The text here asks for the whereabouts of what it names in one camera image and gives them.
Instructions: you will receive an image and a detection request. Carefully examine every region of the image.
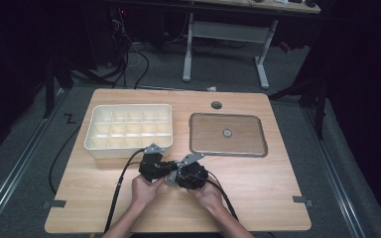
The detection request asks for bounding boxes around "bundle of floor cables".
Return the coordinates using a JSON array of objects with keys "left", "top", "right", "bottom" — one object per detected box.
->
[{"left": 107, "top": 8, "right": 151, "bottom": 90}]

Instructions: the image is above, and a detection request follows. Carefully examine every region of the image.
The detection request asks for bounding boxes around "left hand-held gripper cable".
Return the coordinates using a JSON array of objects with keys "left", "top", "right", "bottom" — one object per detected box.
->
[{"left": 103, "top": 148, "right": 147, "bottom": 234}]

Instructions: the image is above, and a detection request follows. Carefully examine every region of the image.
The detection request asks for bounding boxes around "black metal stand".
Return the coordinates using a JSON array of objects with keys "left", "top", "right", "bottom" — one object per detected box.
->
[
  {"left": 42, "top": 59, "right": 74, "bottom": 119},
  {"left": 267, "top": 74, "right": 329, "bottom": 140}
]

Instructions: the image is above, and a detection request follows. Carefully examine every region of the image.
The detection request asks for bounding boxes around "transparent box lid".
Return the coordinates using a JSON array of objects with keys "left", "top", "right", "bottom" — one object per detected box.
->
[{"left": 189, "top": 112, "right": 269, "bottom": 158}]

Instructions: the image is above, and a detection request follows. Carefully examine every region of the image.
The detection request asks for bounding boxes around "right hand-held gripper cable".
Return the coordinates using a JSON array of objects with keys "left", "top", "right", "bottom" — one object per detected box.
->
[{"left": 206, "top": 169, "right": 241, "bottom": 222}]

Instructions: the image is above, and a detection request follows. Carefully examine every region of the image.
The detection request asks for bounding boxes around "person's right hand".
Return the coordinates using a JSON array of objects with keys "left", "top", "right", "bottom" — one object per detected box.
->
[{"left": 187, "top": 179, "right": 226, "bottom": 213}]

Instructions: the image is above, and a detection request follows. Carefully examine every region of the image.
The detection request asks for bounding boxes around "black floor cable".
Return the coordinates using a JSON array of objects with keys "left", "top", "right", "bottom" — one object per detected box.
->
[{"left": 48, "top": 125, "right": 82, "bottom": 195}]

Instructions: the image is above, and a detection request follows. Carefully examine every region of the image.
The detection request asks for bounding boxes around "white compartment storage box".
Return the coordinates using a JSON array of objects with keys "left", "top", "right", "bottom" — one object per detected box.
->
[{"left": 83, "top": 103, "right": 174, "bottom": 160}]

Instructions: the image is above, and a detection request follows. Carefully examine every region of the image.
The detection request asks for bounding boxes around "person's left hand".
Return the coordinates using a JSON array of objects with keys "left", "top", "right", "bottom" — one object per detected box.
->
[{"left": 131, "top": 174, "right": 167, "bottom": 210}]

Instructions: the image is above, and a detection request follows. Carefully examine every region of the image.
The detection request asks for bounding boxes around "white-legged desk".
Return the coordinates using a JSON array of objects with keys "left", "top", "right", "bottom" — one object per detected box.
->
[{"left": 178, "top": 0, "right": 321, "bottom": 90}]

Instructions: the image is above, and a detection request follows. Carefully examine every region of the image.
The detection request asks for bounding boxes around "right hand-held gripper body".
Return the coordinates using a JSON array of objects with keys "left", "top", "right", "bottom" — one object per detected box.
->
[{"left": 177, "top": 151, "right": 209, "bottom": 190}]

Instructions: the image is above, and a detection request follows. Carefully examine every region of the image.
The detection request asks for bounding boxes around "metal floor rail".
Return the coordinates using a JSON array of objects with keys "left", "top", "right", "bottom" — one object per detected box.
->
[
  {"left": 0, "top": 88, "right": 67, "bottom": 238},
  {"left": 302, "top": 105, "right": 367, "bottom": 238}
]

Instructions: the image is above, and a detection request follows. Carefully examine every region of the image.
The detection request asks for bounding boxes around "hand-held gripper cable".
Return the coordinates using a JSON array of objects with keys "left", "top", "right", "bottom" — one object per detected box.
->
[
  {"left": 206, "top": 169, "right": 241, "bottom": 222},
  {"left": 103, "top": 148, "right": 147, "bottom": 234}
]

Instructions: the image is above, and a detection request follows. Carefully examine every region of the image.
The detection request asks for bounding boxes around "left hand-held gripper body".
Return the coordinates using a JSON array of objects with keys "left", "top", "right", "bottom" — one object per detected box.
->
[{"left": 138, "top": 142, "right": 167, "bottom": 182}]

